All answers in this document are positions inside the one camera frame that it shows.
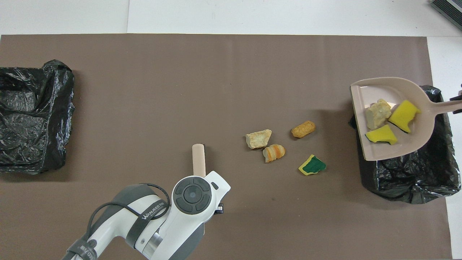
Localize grey ribbed device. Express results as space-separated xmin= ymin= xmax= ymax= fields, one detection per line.
xmin=430 ymin=0 xmax=462 ymax=31

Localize brown orange sponge piece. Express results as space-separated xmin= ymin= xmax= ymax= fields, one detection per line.
xmin=291 ymin=121 xmax=316 ymax=138

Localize open bin with black bag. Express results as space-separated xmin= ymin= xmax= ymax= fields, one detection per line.
xmin=348 ymin=85 xmax=462 ymax=204

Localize cream crumbly sponge piece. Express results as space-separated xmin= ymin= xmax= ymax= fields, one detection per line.
xmin=365 ymin=99 xmax=392 ymax=130

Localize green and yellow sponge piece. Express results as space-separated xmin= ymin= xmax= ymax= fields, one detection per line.
xmin=298 ymin=155 xmax=326 ymax=176

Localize beige hand brush black bristles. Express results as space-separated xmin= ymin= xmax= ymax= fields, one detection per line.
xmin=192 ymin=144 xmax=206 ymax=178

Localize notched yellow sponge piece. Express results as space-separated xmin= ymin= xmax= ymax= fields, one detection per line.
xmin=388 ymin=100 xmax=422 ymax=133

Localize beige plastic dustpan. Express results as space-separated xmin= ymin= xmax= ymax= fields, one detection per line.
xmin=350 ymin=77 xmax=462 ymax=161

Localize brown table mat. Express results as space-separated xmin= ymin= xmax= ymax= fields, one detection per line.
xmin=0 ymin=34 xmax=453 ymax=260

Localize pale beige sponge piece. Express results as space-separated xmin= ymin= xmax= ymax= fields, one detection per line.
xmin=246 ymin=129 xmax=272 ymax=150

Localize crumpled black bag bin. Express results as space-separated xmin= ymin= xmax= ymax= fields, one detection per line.
xmin=0 ymin=60 xmax=75 ymax=176

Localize orange striped sponge piece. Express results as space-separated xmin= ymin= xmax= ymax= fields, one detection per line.
xmin=262 ymin=144 xmax=286 ymax=163

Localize curved yellow sponge piece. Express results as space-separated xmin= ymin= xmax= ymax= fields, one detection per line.
xmin=365 ymin=124 xmax=398 ymax=146

